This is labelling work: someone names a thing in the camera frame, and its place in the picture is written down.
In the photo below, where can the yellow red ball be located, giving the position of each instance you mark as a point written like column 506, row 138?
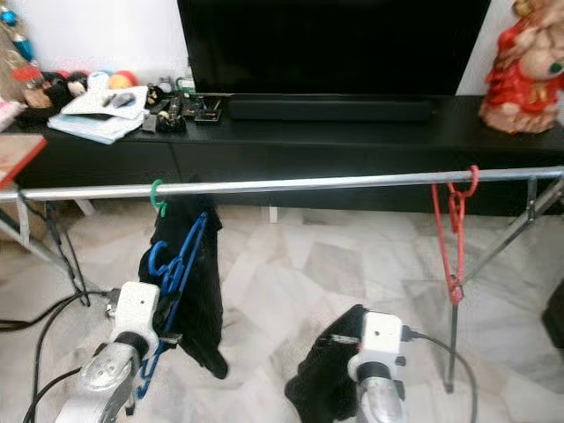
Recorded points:
column 123, row 79

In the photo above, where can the green plastic hanger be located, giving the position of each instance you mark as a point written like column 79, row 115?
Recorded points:
column 156, row 198

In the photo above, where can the small black set-top box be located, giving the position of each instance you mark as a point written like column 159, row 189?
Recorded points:
column 208, row 115

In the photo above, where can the white blue ball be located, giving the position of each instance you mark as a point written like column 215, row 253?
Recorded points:
column 99, row 79

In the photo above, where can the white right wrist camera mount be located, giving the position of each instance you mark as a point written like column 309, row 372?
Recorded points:
column 379, row 339

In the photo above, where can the blue plastic hanger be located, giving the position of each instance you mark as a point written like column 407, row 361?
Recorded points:
column 189, row 256

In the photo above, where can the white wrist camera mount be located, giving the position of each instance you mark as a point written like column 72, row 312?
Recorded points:
column 137, row 310
column 379, row 339

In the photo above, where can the black remote control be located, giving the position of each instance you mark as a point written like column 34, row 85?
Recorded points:
column 170, row 110

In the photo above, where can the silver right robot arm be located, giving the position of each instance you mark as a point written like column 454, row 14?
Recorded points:
column 381, row 404

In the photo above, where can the red buddha statue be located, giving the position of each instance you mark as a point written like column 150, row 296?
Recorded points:
column 520, row 79

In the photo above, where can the black flat screen television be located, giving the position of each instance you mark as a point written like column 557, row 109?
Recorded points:
column 335, row 48

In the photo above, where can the dark sofa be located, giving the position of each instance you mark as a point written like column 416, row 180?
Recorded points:
column 555, row 317

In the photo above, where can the white paper stack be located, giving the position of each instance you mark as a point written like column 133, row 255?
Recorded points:
column 92, row 123

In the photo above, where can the pink tissue pack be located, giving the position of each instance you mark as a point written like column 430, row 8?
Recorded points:
column 9, row 115

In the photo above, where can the black television console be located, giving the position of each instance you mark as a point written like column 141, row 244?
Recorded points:
column 317, row 154

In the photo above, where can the grey computer mouse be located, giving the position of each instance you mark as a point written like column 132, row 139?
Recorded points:
column 121, row 100

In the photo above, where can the blue gold trophy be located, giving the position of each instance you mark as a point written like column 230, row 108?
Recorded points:
column 19, row 44

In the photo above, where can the black soundbar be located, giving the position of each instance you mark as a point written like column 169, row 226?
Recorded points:
column 330, row 108

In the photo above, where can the red plastic hanger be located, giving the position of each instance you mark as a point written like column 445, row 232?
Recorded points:
column 456, row 291

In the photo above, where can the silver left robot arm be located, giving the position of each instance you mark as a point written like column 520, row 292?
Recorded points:
column 101, row 388

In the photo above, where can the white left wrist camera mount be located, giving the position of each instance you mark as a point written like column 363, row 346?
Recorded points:
column 137, row 310

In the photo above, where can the black tape dispenser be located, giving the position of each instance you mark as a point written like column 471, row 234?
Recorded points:
column 169, row 125

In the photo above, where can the black plush toy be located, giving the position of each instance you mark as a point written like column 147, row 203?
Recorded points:
column 63, row 86

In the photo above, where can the jar with red lid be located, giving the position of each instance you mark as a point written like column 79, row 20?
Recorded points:
column 33, row 77

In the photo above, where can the silver metal clothes rack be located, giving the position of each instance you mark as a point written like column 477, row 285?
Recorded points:
column 317, row 181

